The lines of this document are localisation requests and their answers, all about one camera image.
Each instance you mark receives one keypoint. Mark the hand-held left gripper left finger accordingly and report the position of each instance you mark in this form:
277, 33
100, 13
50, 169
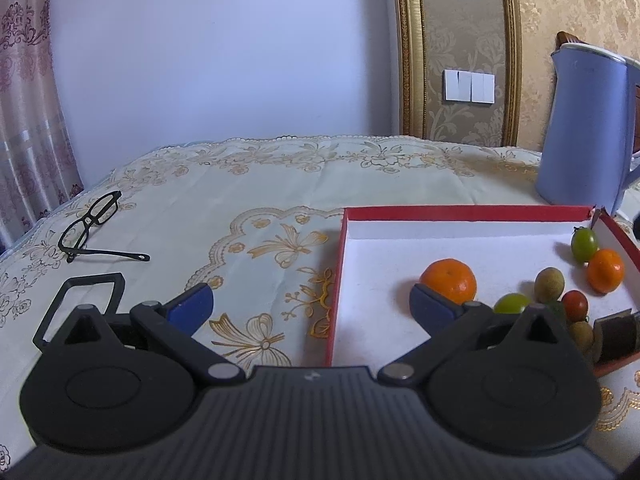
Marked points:
192, 306

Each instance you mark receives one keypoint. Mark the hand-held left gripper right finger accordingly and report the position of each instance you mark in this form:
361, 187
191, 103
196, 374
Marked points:
430, 306

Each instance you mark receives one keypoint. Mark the large orange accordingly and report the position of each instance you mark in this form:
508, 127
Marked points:
447, 277

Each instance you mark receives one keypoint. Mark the plain green tomato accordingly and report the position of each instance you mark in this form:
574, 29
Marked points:
511, 302

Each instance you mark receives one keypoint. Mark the red cardboard box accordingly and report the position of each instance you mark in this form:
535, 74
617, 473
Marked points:
450, 212

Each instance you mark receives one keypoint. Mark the brown longan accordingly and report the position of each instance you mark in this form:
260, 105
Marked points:
550, 285
582, 335

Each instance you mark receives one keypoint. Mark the green avocado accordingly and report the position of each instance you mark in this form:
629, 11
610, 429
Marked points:
557, 310

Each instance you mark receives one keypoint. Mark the red tomato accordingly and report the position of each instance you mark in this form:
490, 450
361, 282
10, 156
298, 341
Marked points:
575, 305

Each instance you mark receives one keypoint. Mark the green tomato with dark stem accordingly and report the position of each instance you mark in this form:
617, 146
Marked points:
585, 245

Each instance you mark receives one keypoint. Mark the small orange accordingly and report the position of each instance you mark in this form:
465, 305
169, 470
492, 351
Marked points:
606, 271

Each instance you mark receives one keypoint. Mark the long dark sugarcane piece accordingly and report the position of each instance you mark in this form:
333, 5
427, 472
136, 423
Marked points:
620, 337

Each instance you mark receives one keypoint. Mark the black eyeglasses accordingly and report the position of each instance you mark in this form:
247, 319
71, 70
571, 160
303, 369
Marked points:
115, 254

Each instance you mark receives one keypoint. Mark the cream lace tablecloth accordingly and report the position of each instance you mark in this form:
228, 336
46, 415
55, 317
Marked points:
200, 185

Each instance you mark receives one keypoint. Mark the blue electric kettle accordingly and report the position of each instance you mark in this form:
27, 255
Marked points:
585, 135

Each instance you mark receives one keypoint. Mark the patterned pink curtain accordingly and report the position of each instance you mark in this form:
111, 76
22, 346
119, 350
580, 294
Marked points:
30, 110

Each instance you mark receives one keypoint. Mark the wooden headboard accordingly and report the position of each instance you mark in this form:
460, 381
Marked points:
565, 37

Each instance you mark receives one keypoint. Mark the black rectangular plastic frame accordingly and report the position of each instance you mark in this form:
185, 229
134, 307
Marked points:
95, 280

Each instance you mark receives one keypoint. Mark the white wall light switch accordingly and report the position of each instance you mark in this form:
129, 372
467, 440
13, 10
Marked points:
469, 86

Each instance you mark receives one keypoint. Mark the gold wall moulding frame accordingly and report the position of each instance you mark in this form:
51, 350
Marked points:
407, 60

